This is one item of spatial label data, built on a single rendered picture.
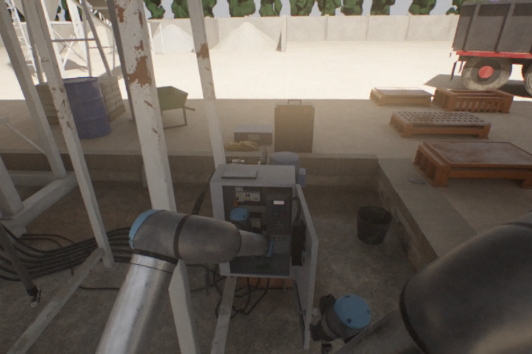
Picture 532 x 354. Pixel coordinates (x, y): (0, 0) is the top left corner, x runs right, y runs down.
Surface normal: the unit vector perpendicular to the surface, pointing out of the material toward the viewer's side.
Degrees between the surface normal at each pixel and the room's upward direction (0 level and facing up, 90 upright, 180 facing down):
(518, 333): 76
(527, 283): 44
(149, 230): 39
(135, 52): 81
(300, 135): 90
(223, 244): 70
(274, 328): 0
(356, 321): 19
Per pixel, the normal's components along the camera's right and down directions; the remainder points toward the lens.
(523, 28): -0.60, 0.37
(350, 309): 0.12, -0.69
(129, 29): -0.07, 0.31
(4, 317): -0.01, -0.89
